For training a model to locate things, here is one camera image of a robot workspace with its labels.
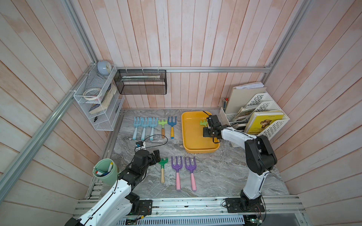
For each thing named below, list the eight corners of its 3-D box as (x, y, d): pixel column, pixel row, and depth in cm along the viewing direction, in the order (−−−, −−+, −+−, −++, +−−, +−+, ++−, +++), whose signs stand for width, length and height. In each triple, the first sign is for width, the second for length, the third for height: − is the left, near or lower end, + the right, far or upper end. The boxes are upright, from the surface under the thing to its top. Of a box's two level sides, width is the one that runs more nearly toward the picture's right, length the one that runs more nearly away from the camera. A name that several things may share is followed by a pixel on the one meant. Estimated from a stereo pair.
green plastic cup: (103, 186, 84) (89, 178, 71) (108, 169, 90) (97, 158, 77) (120, 186, 84) (110, 178, 71) (125, 169, 90) (116, 158, 77)
